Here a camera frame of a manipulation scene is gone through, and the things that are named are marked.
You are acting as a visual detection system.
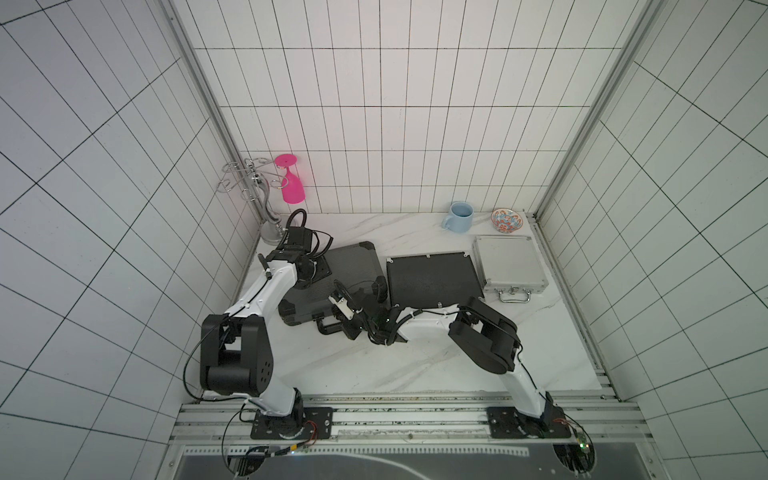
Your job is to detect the black poker case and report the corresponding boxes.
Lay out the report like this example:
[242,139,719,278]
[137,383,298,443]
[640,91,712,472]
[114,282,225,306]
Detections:
[278,241,390,340]
[386,252,484,309]

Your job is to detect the silver aluminium poker case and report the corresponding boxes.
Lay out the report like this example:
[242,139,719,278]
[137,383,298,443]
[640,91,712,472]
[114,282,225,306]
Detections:
[473,235,549,304]

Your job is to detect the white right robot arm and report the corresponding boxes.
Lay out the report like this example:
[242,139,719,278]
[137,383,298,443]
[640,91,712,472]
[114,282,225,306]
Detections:
[315,284,575,439]

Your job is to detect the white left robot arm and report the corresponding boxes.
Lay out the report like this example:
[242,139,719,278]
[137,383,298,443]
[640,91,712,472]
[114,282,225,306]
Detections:
[199,226,328,437]

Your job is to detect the pink plastic goblet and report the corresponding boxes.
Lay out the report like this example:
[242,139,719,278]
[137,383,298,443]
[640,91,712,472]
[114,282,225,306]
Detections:
[274,154,306,205]

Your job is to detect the light blue mug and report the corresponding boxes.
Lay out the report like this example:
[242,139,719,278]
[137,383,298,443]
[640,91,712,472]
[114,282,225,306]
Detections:
[442,202,474,234]

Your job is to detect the patterned small bowl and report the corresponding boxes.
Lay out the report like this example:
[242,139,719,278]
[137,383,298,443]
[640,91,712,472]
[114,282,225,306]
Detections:
[490,208,524,234]

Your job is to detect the aluminium mounting rail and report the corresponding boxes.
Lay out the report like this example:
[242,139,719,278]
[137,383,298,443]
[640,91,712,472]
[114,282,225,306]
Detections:
[170,390,652,455]

